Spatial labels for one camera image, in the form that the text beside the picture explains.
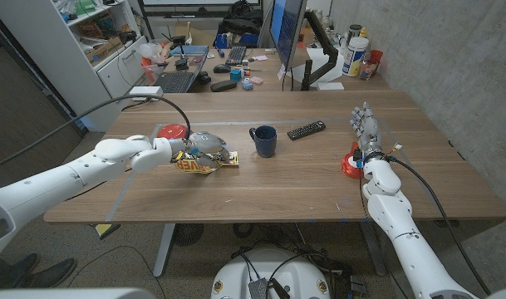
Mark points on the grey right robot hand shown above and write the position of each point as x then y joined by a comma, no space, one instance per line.
369,133

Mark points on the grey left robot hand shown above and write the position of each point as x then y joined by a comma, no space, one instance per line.
207,145

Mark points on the yellow black bumper sticker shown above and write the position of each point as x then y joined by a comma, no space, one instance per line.
186,167

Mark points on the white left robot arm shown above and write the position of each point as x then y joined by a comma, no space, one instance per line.
70,178

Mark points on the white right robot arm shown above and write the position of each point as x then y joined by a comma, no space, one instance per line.
410,245

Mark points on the navy blue mug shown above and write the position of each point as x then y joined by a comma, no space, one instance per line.
266,143

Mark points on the black TV remote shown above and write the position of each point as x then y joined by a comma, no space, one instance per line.
306,130

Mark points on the red plastic bowl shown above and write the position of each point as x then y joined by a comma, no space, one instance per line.
348,168

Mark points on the white flat box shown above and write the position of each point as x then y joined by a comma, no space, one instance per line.
330,85

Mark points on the black oval case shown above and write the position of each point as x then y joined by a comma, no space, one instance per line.
223,85

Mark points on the black laptop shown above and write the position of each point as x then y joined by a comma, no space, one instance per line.
175,81

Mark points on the blue cube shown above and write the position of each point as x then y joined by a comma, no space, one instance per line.
235,74

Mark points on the white canister blue label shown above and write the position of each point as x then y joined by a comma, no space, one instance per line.
354,56

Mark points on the black computer mouse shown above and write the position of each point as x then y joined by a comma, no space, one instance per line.
222,68

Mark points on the white power strip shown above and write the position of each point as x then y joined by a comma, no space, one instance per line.
144,89

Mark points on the wooden rear desk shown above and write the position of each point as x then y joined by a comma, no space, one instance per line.
269,85

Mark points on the black floor fan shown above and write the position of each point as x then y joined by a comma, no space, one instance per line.
188,233

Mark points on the white paper sheet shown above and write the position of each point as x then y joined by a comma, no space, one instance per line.
317,58

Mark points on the black keyboard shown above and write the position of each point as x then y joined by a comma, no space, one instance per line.
236,55

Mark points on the grey tape strip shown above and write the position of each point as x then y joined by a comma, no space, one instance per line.
119,197

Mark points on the dark lidded jar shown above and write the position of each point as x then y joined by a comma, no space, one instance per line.
354,31

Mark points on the grey table leg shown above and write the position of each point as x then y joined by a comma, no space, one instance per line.
373,249
163,253

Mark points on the black backpack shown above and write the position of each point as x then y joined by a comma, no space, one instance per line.
240,18

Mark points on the yellow floor block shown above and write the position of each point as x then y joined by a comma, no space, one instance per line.
106,229

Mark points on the computer monitor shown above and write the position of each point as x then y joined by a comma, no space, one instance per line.
288,29

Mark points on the grey mesh device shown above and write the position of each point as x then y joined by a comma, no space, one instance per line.
258,290

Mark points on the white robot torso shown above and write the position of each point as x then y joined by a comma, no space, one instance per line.
294,278

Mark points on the white shelf cabinet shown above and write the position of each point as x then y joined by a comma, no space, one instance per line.
57,50

